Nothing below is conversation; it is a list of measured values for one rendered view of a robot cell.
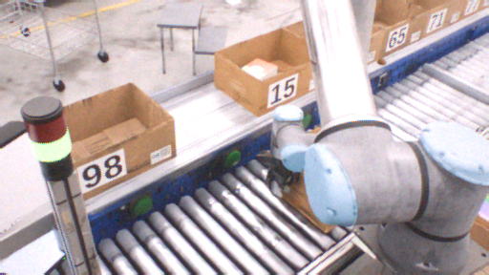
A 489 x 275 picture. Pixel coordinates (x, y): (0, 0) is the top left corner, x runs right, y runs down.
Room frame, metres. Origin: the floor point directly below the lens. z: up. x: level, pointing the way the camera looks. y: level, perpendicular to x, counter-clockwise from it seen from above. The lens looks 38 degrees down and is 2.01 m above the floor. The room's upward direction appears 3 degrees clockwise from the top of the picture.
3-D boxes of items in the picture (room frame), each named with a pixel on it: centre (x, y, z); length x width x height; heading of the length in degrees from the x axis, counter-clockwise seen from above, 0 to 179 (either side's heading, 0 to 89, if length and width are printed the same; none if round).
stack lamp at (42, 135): (0.48, 0.26, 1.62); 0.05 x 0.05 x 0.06
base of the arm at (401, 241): (0.67, -0.39, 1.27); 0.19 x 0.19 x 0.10
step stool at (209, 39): (3.47, 0.46, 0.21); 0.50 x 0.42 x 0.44; 90
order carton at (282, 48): (1.79, -0.09, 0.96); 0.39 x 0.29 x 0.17; 133
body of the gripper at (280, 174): (1.19, -0.13, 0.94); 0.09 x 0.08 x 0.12; 43
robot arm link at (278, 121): (1.20, -0.13, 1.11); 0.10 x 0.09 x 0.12; 9
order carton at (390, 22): (2.32, -0.67, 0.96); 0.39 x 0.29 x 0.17; 133
